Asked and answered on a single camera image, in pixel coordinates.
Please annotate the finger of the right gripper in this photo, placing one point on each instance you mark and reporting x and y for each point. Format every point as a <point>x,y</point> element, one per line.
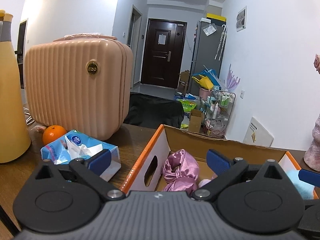
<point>309,177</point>

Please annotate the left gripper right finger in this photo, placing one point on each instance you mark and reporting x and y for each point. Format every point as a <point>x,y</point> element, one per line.
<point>228,173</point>

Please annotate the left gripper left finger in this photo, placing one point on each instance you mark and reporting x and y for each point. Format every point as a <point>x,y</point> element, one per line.
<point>95,173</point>

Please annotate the light blue plush toy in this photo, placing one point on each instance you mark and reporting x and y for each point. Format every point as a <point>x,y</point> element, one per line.
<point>305,189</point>

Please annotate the lilac towel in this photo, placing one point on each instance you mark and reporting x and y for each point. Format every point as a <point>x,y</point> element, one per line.
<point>206,181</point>

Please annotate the pink satin pouch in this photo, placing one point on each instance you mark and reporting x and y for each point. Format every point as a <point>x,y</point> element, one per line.
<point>181,171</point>

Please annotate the pink textured vase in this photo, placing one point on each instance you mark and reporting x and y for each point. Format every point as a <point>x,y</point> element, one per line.
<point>312,155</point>

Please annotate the blue tissue packet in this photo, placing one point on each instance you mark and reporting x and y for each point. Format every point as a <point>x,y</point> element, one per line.
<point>74,145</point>

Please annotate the red orange cardboard box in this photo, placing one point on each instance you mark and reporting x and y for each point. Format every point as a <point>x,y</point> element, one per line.
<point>146,173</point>

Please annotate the orange fruit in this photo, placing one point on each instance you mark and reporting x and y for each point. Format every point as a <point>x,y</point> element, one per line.
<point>53,133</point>

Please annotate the small cardboard box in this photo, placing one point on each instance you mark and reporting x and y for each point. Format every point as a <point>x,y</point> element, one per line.
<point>195,121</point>

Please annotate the yellow thermos jug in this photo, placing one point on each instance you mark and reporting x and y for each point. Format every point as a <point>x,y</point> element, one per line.
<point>14,138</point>

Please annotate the black chair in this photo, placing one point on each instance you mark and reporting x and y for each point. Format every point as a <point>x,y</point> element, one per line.
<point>151,111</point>

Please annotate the purple feather decoration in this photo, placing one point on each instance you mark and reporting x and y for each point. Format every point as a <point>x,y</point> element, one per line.
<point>232,81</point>

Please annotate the pink ribbed suitcase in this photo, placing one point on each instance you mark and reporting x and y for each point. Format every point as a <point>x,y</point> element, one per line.
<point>80,82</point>

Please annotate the blue yellow bag pile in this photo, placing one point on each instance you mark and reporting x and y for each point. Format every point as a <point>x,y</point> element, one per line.
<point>207,79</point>

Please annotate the grey refrigerator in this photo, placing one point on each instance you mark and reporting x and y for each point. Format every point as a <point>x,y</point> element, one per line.
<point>207,40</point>

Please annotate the dried pink roses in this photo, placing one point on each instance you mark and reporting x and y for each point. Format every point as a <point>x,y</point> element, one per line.
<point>316,63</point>

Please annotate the dark brown door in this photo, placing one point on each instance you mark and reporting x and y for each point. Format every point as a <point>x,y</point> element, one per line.
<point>163,53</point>

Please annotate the yellow box on fridge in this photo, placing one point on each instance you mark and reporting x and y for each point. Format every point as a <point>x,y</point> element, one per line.
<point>216,17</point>

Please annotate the metal wire cart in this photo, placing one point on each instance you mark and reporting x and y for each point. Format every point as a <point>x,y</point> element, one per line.
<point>217,109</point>

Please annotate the wall picture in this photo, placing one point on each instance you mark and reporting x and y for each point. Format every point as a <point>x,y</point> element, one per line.
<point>241,19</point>

